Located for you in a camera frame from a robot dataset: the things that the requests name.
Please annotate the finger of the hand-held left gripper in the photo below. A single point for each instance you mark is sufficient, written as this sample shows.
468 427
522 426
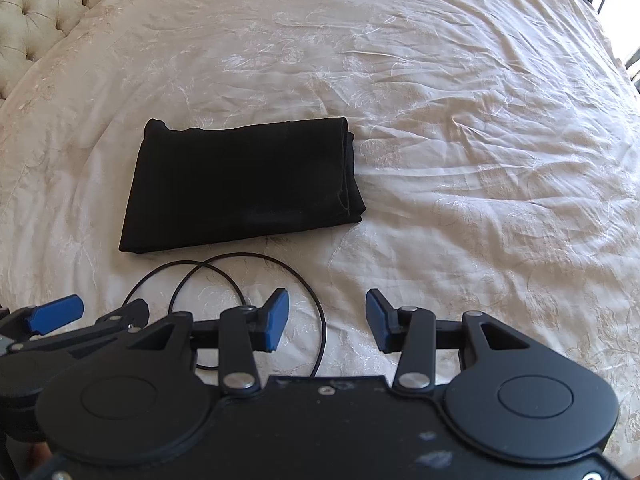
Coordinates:
55 312
127 312

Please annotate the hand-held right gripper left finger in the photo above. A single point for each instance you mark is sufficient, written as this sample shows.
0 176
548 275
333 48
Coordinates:
276 317

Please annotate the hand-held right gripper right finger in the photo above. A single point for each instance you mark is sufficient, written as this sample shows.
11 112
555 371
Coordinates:
378 320

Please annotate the black pants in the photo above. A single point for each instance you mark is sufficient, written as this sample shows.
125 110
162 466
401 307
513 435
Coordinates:
240 185

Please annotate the cream embroidered bedspread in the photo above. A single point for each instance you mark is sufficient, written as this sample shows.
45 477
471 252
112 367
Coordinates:
450 160

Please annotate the beige tufted headboard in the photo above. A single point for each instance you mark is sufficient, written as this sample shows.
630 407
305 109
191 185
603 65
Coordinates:
45 5

